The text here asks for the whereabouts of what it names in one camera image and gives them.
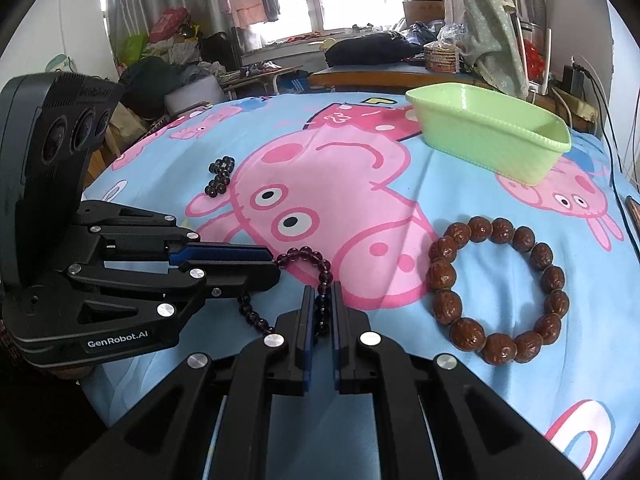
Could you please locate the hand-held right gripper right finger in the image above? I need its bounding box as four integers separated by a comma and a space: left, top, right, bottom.
331, 281, 586, 480

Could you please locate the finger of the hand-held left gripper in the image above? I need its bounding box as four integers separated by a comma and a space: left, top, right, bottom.
66, 260, 282, 320
75, 200, 275, 266

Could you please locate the black bead bracelet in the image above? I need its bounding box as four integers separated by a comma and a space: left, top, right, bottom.
204, 156, 236, 197

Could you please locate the grey-green dotted cloth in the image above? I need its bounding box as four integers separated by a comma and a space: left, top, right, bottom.
445, 0, 531, 101

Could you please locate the black power adapter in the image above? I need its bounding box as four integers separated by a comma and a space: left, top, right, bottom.
562, 64, 588, 93

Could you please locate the beige power strip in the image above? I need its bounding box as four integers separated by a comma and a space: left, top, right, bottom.
550, 85, 596, 133

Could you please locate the clear plastic bag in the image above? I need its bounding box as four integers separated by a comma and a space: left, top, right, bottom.
437, 22, 468, 47

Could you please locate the dark cushion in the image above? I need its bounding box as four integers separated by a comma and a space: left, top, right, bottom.
325, 31, 423, 67

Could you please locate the cardboard box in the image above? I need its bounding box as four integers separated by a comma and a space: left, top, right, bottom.
402, 0, 446, 23

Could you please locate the wooden desk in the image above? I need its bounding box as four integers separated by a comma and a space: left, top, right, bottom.
307, 62, 601, 133

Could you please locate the blue patterned clothes pile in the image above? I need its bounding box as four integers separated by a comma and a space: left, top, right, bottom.
407, 20, 446, 43

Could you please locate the green plastic basket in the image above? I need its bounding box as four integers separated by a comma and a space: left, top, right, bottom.
405, 82, 572, 187

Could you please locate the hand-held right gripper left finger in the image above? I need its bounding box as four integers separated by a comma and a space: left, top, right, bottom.
60, 285, 316, 480

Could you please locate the black cable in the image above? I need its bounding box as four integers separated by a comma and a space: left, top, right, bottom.
575, 55, 628, 173

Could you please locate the round wicker box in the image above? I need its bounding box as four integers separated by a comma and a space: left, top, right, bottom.
424, 42, 460, 73

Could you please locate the blue cartoon pig blanket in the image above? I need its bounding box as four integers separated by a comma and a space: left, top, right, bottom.
80, 91, 640, 480

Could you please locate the red plastic bag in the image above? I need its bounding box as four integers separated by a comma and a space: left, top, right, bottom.
150, 7, 189, 42

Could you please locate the small school desk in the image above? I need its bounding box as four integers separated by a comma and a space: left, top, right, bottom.
220, 64, 302, 97

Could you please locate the brown walnut bead bracelet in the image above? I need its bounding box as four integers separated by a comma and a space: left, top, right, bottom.
428, 216, 571, 365

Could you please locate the purple bead bracelet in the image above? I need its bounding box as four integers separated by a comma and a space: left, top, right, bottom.
237, 246, 335, 346

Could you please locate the dark clothes pile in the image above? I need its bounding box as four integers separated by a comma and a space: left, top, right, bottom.
119, 57, 192, 102

